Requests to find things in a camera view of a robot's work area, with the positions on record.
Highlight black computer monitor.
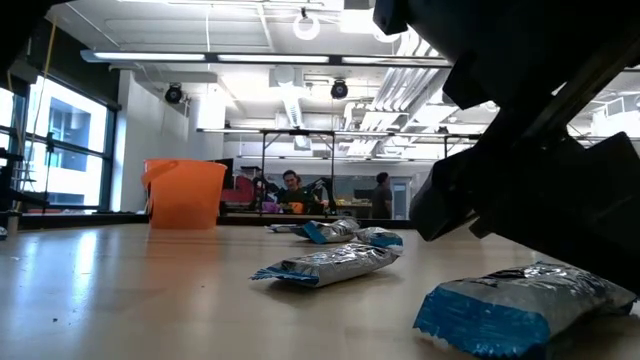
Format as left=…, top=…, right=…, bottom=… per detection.
left=212, top=158, right=235, bottom=191

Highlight white ceiling light panel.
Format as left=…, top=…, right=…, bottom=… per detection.
left=340, top=0, right=401, bottom=44

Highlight black workstation frame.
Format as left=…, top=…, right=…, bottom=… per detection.
left=443, top=132, right=481, bottom=160
left=259, top=128, right=337, bottom=216

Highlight white ring light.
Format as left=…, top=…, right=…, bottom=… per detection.
left=292, top=13, right=321, bottom=41

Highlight yellow cable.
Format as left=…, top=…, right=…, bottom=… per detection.
left=17, top=19, right=61, bottom=211

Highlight overhead beam with light strips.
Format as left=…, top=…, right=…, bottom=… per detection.
left=79, top=48, right=454, bottom=70

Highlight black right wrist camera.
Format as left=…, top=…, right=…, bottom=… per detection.
left=372, top=0, right=409, bottom=36

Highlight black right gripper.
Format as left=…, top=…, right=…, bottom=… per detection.
left=407, top=0, right=640, bottom=151

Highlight person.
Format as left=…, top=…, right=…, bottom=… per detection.
left=277, top=169, right=314, bottom=215
left=371, top=172, right=395, bottom=220

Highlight red cabinet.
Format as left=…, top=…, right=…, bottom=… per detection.
left=221, top=174, right=256, bottom=204

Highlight black aluminium table frame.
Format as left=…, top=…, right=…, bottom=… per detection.
left=0, top=211, right=416, bottom=234

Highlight black tripod stand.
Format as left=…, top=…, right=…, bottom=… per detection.
left=42, top=132, right=57, bottom=212

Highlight dark framed window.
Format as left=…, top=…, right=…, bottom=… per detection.
left=0, top=74, right=119, bottom=214

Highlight orange plastic bucket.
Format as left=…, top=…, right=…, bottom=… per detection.
left=140, top=158, right=228, bottom=231

